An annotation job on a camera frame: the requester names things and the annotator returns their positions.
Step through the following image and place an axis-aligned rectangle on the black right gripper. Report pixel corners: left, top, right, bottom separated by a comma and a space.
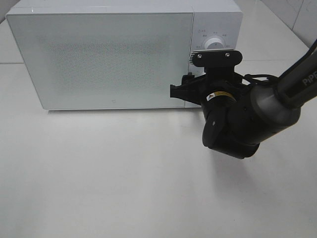
170, 67, 259, 159

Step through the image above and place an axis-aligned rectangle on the white microwave door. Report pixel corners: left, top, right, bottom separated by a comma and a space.
7, 13, 192, 110

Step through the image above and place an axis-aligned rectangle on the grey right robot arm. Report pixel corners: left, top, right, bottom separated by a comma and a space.
170, 44, 317, 159

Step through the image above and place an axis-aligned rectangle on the upper white power knob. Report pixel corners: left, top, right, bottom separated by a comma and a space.
204, 36, 225, 50

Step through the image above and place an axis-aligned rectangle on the white microwave oven body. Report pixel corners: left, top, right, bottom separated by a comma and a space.
6, 0, 243, 108

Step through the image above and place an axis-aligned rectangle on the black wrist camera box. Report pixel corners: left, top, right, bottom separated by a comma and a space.
189, 49, 243, 68

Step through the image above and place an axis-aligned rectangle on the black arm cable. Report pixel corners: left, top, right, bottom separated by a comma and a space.
239, 73, 278, 87

